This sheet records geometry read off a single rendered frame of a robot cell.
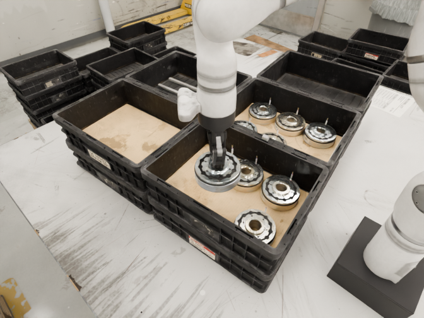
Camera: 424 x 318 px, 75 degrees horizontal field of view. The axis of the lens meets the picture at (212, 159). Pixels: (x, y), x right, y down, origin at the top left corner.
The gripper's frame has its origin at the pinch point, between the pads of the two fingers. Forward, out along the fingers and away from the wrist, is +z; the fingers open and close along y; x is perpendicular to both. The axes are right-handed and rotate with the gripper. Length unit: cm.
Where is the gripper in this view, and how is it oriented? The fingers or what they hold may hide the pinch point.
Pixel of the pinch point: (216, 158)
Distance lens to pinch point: 63.3
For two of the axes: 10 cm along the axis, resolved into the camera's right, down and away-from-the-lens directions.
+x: -10.0, 0.7, -0.6
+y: -0.9, -7.0, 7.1
